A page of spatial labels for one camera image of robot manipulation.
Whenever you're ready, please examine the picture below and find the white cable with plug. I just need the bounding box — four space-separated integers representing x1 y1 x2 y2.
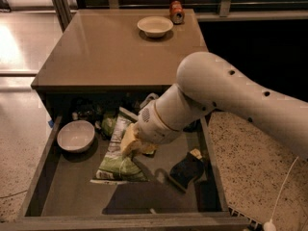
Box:
263 156 300 231

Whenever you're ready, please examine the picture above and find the green snack bag white logo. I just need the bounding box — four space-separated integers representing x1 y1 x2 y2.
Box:
101 112 116 138

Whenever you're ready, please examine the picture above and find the blue yellow sponge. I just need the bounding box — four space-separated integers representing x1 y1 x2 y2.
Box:
168 148 204 193

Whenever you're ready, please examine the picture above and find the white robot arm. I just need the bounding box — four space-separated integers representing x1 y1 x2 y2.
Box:
120 52 308 160

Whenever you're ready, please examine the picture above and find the orange soda can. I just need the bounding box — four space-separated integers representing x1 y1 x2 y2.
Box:
169 1 185 24

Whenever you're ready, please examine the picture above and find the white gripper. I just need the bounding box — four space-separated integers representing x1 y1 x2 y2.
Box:
120 100 181 156

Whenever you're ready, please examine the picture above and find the dark crumpled bag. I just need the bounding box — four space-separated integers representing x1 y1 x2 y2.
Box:
70 97 103 123

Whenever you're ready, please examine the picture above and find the white bowl in drawer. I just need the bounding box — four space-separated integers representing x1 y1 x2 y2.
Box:
57 120 95 153

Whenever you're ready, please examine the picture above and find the grey cabinet with counter top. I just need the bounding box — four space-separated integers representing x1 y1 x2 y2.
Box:
32 9 207 117

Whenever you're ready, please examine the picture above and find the open grey top drawer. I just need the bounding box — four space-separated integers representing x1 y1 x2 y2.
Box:
0 103 249 231

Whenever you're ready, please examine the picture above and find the metal window frame rail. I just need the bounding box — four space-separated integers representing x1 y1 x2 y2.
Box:
47 0 308 31

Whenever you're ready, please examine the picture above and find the white bowl on counter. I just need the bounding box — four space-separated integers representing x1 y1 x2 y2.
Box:
137 16 173 38

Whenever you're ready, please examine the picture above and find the green jalapeno chip bag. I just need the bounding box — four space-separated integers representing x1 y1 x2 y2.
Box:
90 107 148 185

